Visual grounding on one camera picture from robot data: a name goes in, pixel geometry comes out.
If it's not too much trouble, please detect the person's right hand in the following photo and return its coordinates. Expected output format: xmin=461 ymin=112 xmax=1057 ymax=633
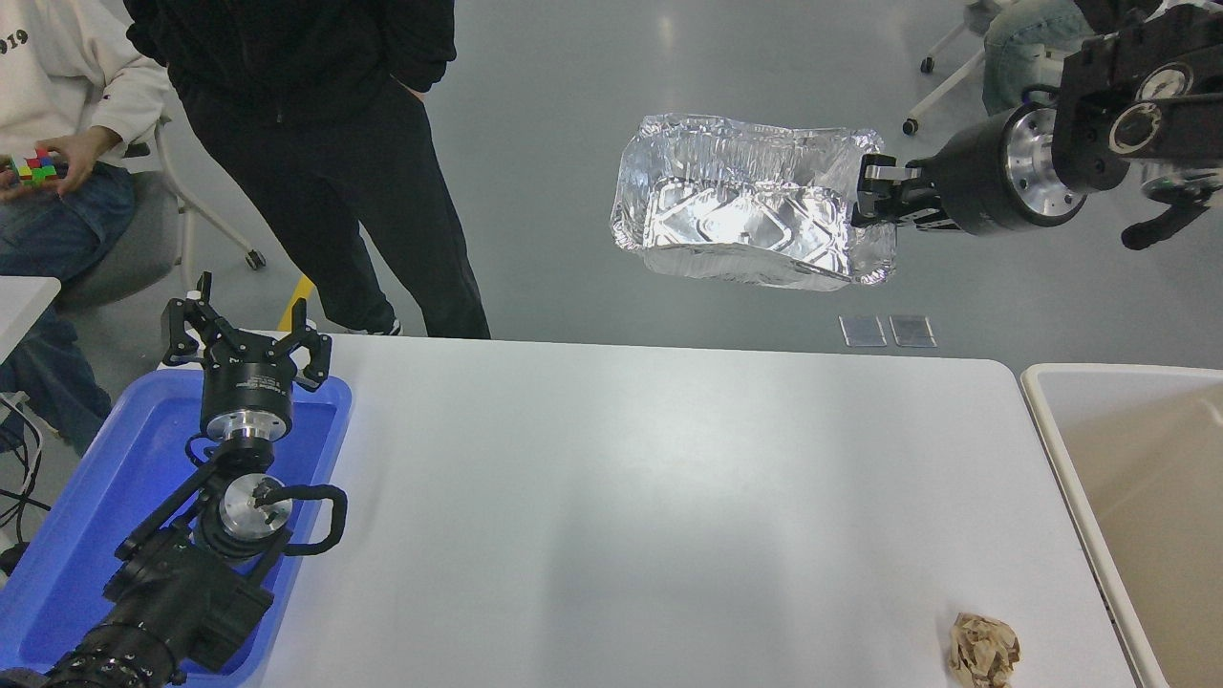
xmin=0 ymin=158 xmax=39 ymax=202

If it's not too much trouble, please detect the crumpled tan paper ball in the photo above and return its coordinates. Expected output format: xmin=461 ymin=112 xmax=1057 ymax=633
xmin=947 ymin=613 xmax=1021 ymax=688

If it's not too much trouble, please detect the blue plastic tray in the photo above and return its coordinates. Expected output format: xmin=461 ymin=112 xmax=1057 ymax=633
xmin=0 ymin=368 xmax=353 ymax=688

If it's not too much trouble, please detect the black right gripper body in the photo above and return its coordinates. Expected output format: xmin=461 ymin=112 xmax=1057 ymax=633
xmin=920 ymin=105 xmax=1031 ymax=238

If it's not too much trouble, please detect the grey chair with white frame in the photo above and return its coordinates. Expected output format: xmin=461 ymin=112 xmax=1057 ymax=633
xmin=55 ymin=124 xmax=268 ymax=312

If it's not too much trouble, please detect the black cable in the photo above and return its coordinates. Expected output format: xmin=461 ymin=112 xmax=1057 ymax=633
xmin=0 ymin=392 xmax=44 ymax=574

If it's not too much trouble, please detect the standing person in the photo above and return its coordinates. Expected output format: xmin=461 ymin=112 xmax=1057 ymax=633
xmin=122 ymin=0 xmax=492 ymax=340

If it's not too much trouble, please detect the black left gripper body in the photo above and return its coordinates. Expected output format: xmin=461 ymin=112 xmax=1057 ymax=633
xmin=201 ymin=333 xmax=295 ymax=421

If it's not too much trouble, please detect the person's left hand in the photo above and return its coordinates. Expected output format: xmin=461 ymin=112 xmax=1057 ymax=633
xmin=36 ymin=126 xmax=123 ymax=197

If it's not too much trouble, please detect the small white side table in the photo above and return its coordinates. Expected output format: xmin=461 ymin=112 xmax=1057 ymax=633
xmin=0 ymin=276 xmax=62 ymax=364

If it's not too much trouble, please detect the multicoloured puzzle cube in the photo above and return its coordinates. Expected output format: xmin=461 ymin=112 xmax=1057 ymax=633
xmin=5 ymin=148 xmax=70 ymax=187

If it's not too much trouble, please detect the large pale bin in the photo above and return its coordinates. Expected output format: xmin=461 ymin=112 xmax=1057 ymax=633
xmin=1019 ymin=363 xmax=1223 ymax=688

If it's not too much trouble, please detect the seated person with cube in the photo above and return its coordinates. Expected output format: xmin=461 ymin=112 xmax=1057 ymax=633
xmin=0 ymin=0 xmax=175 ymax=460

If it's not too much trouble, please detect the silver foil tray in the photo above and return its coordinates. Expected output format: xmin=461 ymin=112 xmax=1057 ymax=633
xmin=611 ymin=113 xmax=899 ymax=292

